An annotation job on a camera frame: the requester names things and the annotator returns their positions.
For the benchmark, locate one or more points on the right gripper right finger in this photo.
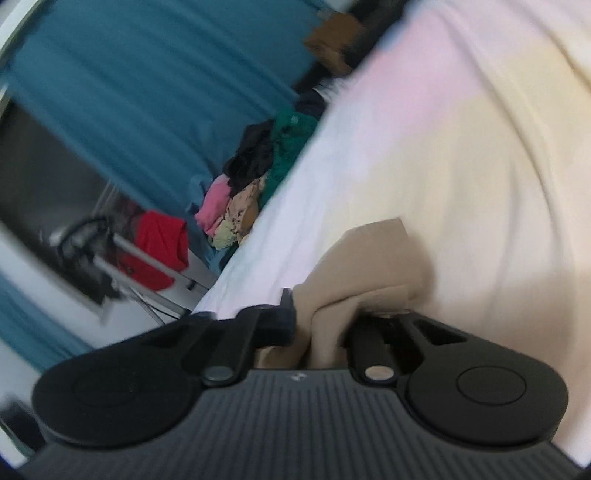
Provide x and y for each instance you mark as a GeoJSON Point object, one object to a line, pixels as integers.
{"type": "Point", "coordinates": [379, 350]}

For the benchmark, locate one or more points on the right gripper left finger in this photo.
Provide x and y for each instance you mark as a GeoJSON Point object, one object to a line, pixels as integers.
{"type": "Point", "coordinates": [225, 349]}

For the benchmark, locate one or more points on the tan t-shirt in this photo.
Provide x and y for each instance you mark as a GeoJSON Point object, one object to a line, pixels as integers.
{"type": "Point", "coordinates": [375, 268]}

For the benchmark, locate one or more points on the red garment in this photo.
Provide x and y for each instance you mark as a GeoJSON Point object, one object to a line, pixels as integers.
{"type": "Point", "coordinates": [163, 238]}

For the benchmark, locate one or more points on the pink garment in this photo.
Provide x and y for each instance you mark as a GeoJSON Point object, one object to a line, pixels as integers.
{"type": "Point", "coordinates": [216, 201]}

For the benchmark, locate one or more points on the beige patterned garment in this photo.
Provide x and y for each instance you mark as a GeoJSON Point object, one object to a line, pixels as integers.
{"type": "Point", "coordinates": [239, 216]}

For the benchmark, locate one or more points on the silver tripod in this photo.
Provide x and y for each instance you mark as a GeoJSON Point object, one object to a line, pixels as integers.
{"type": "Point", "coordinates": [94, 243]}

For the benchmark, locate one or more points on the blue curtain left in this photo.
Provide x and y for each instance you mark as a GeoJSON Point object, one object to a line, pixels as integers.
{"type": "Point", "coordinates": [34, 335]}

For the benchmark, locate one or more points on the blue curtain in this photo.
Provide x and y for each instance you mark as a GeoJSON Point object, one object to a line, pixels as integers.
{"type": "Point", "coordinates": [155, 95]}
{"type": "Point", "coordinates": [34, 335]}

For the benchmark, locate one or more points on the black garment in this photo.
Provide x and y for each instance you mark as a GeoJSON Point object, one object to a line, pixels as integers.
{"type": "Point", "coordinates": [253, 157]}

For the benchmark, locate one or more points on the green garment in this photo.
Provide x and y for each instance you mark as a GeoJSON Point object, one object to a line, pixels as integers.
{"type": "Point", "coordinates": [291, 131]}

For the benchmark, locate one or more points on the dark window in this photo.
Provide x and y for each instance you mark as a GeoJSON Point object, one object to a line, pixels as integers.
{"type": "Point", "coordinates": [45, 187]}

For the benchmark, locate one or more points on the pastel bed sheet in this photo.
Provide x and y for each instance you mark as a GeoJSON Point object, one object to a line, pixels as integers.
{"type": "Point", "coordinates": [471, 124]}

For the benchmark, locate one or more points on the blue curtain right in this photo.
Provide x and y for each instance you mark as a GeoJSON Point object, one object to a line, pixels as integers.
{"type": "Point", "coordinates": [155, 95]}

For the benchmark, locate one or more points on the cardboard box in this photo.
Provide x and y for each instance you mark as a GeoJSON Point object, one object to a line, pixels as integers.
{"type": "Point", "coordinates": [330, 41]}

